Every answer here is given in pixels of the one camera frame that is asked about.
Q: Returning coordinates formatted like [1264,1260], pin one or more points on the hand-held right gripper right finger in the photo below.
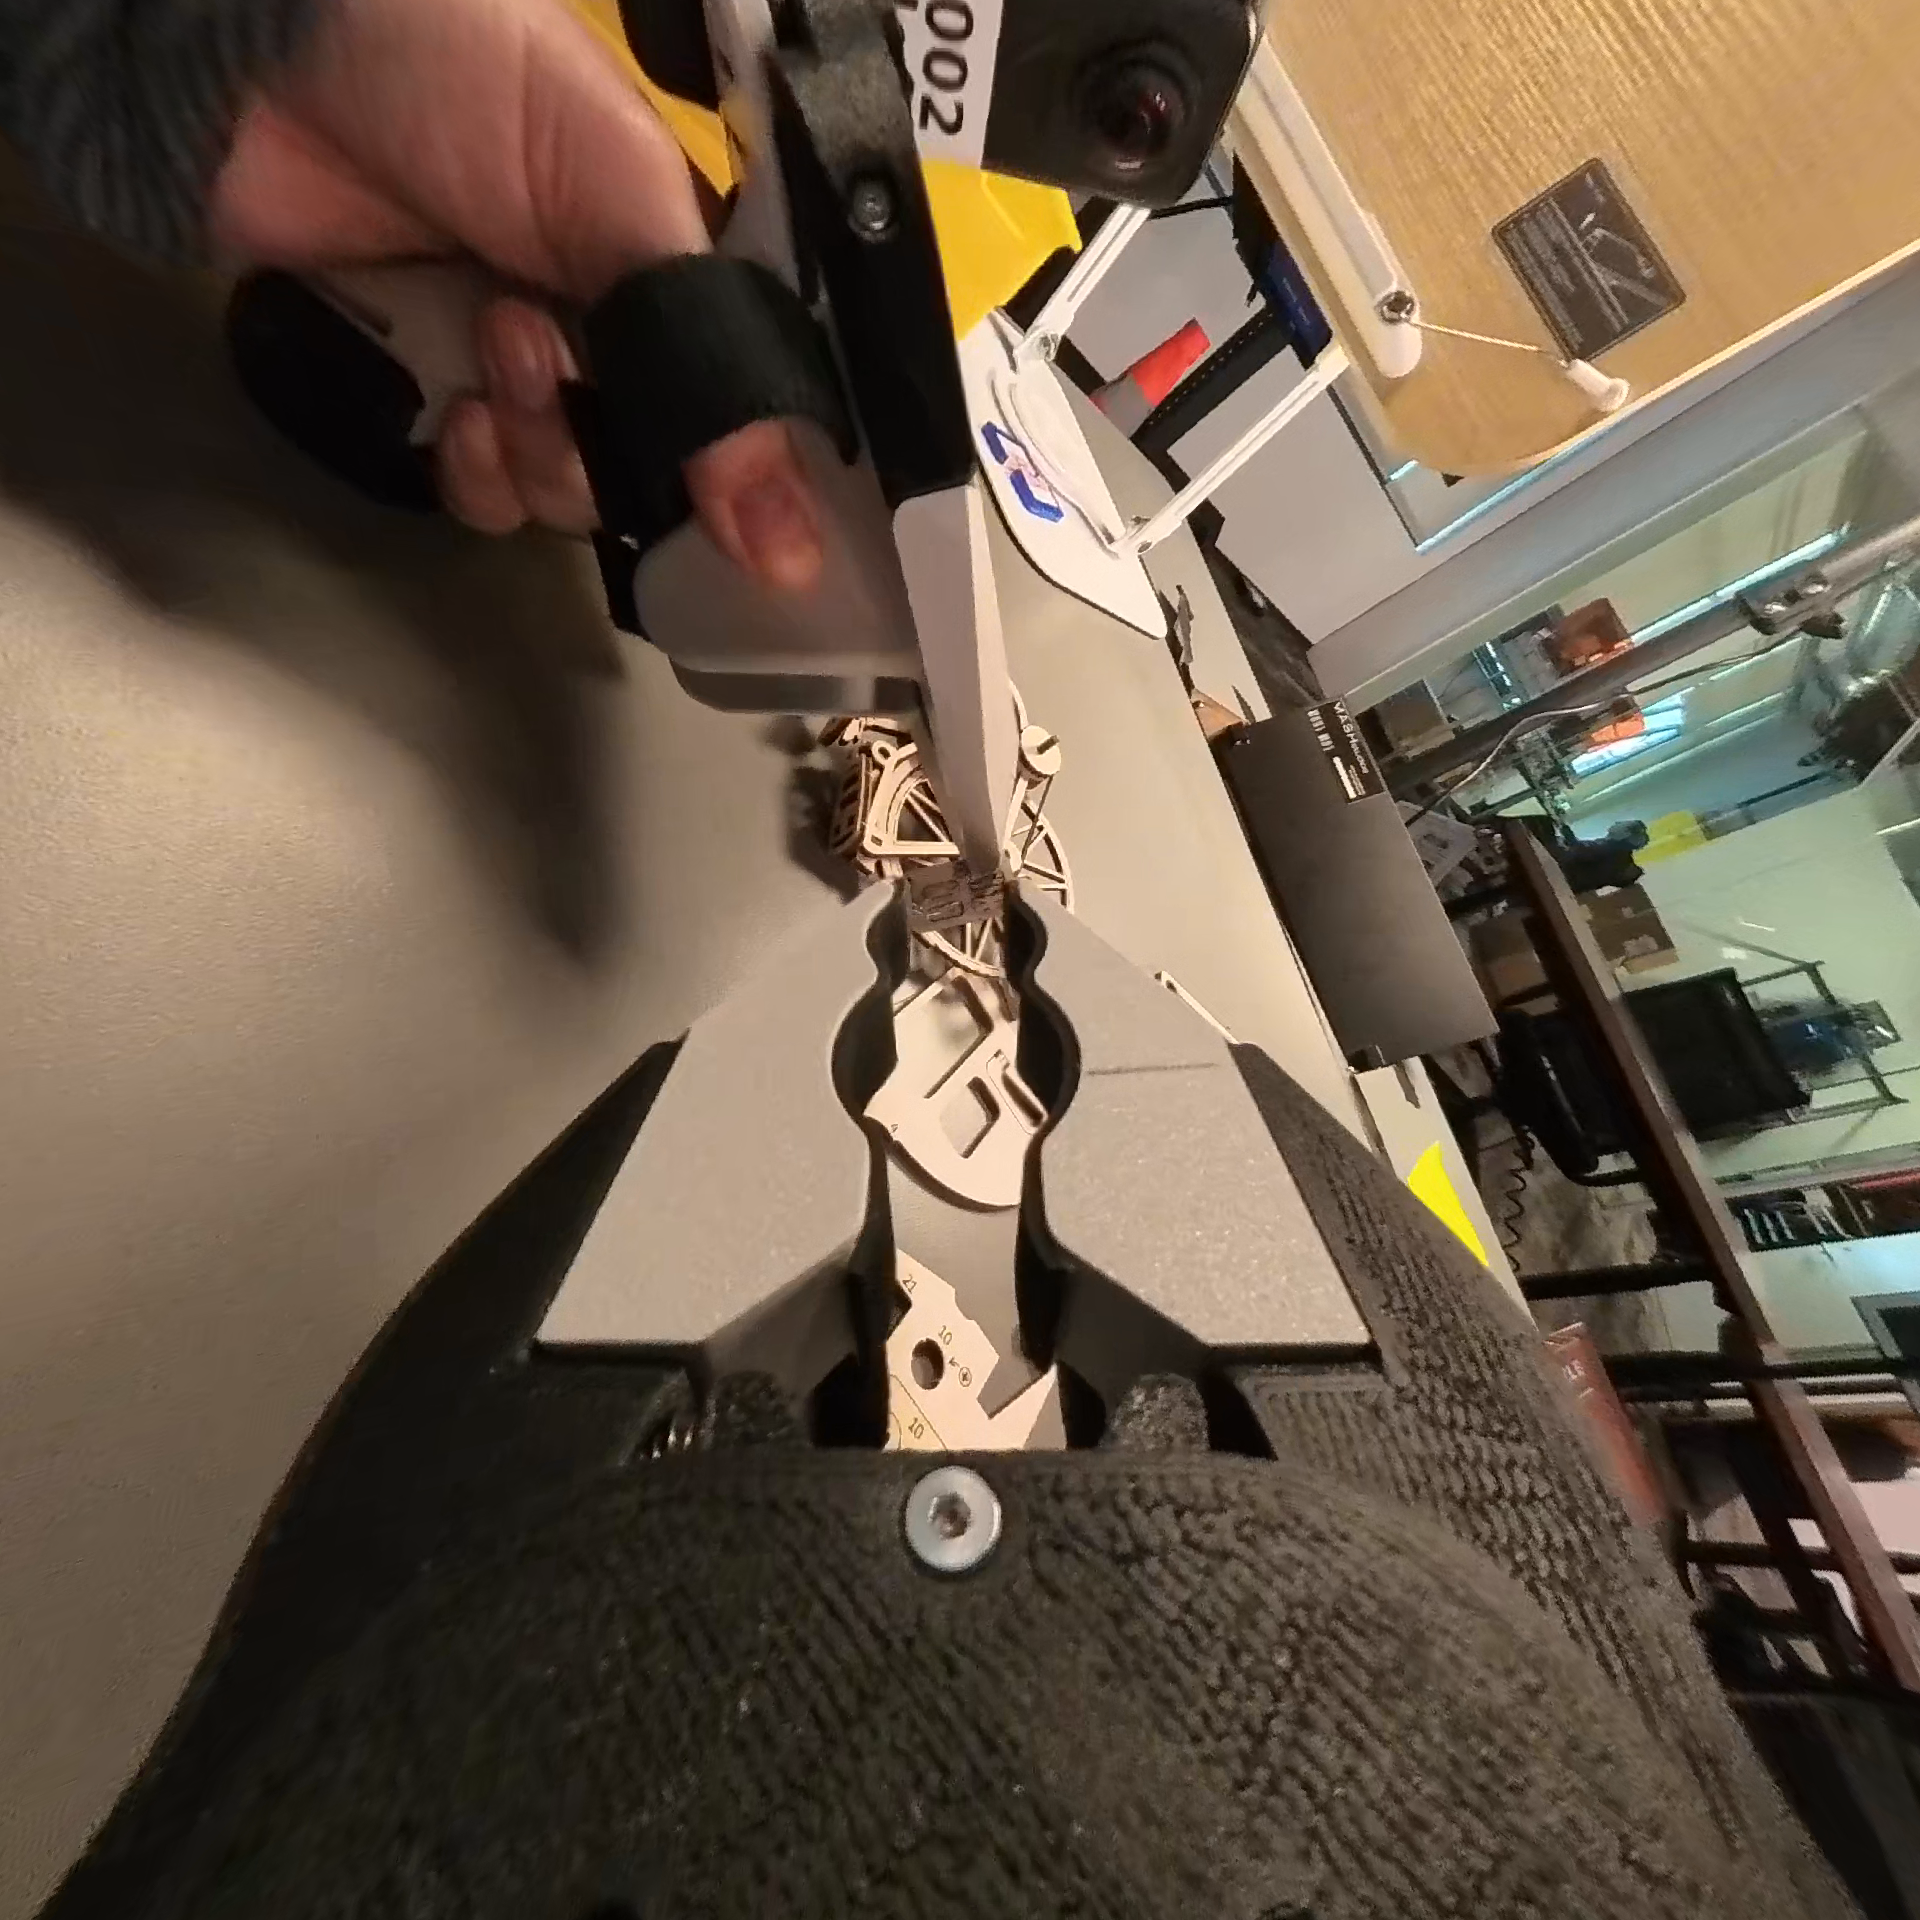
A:
[1201,1200]

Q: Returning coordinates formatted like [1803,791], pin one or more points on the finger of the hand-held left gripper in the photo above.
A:
[953,646]

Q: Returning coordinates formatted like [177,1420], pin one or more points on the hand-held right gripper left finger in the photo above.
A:
[705,1200]

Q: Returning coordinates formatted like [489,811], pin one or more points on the wooden bicycle model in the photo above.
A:
[885,811]

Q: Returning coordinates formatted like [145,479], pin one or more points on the small wooden model part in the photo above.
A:
[945,901]

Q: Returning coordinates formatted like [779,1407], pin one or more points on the person's left forearm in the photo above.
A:
[106,106]

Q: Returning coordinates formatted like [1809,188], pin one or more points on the wooden parts sheet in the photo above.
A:
[961,1156]
[931,1412]

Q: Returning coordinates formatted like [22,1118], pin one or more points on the person's left hand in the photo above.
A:
[495,150]

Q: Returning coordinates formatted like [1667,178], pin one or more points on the yellow plastic bin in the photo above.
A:
[1003,248]

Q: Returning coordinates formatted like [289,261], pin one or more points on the yellow sticky note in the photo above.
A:
[1447,1200]

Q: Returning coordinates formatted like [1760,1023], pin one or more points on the orange traffic cone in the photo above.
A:
[1178,368]

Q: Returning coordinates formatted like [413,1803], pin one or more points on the black box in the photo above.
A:
[1350,901]

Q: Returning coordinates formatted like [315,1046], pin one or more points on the dark red-brown product box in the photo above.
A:
[1590,1412]

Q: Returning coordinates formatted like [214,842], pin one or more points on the wooden book stand white legs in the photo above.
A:
[1501,150]

